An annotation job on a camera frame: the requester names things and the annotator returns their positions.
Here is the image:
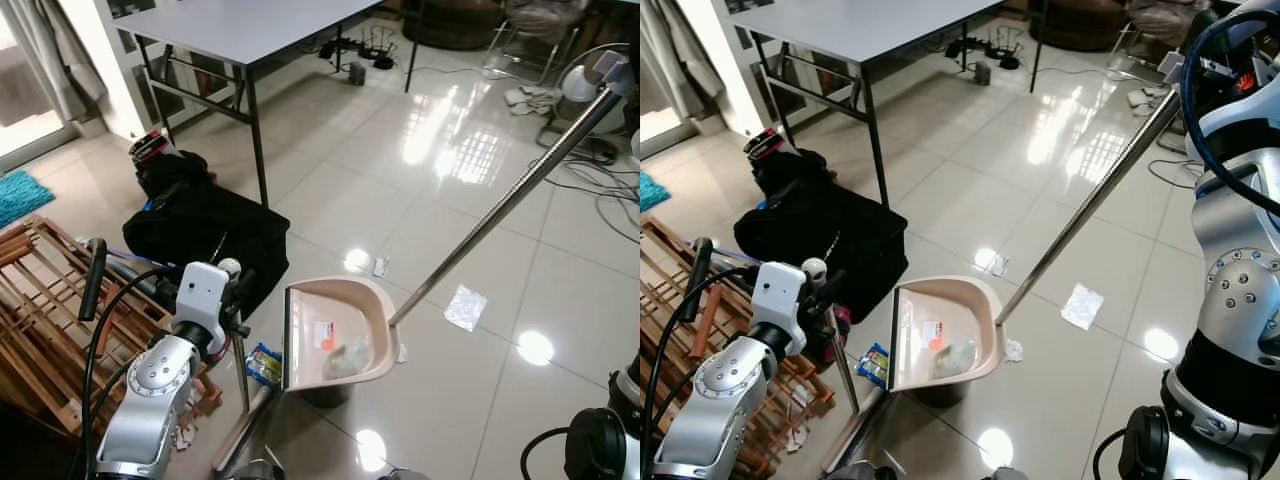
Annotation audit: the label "broom with white knob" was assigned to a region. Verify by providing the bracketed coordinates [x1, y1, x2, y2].
[803, 258, 891, 476]
[210, 258, 281, 476]

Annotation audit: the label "beige long-handled dustpan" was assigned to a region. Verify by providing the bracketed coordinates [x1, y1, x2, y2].
[283, 50, 636, 391]
[888, 50, 1191, 393]

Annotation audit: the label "clear plastic wrap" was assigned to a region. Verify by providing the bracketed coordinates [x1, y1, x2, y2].
[322, 340, 373, 379]
[930, 340, 979, 379]

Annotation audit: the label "white floor fan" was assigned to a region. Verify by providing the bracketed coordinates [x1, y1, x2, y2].
[545, 45, 626, 166]

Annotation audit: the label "black fabric bag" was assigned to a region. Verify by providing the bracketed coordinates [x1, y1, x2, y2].
[122, 150, 293, 321]
[735, 150, 909, 323]

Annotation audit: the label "blue snack wrapper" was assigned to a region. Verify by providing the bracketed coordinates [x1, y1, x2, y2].
[245, 343, 284, 389]
[856, 343, 893, 389]

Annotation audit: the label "beige curtain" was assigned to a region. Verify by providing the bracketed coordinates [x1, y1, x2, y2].
[640, 0, 723, 121]
[0, 0, 106, 126]

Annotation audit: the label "metal chair with clothes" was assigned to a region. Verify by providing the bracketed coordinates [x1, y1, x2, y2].
[1115, 0, 1216, 76]
[485, 0, 601, 81]

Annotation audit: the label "teal shaggy rug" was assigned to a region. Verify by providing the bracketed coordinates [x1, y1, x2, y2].
[0, 168, 56, 229]
[640, 172, 671, 213]

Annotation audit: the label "brown wooden slatted rack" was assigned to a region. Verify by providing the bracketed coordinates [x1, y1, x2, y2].
[640, 215, 836, 471]
[0, 213, 226, 441]

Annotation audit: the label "red black cap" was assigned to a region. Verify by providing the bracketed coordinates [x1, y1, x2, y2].
[745, 128, 794, 163]
[128, 130, 179, 166]

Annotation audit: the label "dark brown round seat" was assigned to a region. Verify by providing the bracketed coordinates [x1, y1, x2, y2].
[1028, 0, 1131, 51]
[400, 0, 506, 51]

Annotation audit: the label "black power strip with plugs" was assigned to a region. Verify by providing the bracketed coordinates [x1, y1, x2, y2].
[318, 28, 399, 71]
[945, 28, 1023, 71]

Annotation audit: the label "grey table with black legs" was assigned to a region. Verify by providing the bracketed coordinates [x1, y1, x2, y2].
[728, 0, 1046, 209]
[108, 0, 421, 209]

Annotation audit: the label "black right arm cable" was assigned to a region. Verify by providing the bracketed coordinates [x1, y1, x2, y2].
[1180, 8, 1261, 186]

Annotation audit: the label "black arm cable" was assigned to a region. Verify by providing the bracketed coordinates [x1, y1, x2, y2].
[80, 265, 181, 480]
[1180, 8, 1261, 186]
[642, 265, 756, 480]

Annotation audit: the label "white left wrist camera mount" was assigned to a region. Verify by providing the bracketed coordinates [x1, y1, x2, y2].
[175, 262, 233, 346]
[752, 262, 809, 346]

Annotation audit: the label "black floor cables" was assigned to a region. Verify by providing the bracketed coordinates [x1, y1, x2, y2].
[540, 150, 641, 246]
[1145, 125, 1196, 191]

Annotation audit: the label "brown wooden handle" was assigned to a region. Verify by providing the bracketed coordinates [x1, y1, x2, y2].
[95, 300, 121, 356]
[695, 285, 726, 361]

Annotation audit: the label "black cylindrical handle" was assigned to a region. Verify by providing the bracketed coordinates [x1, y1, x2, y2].
[690, 237, 715, 321]
[78, 238, 109, 323]

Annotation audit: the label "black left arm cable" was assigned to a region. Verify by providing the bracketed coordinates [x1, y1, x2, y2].
[642, 265, 756, 480]
[80, 265, 181, 480]

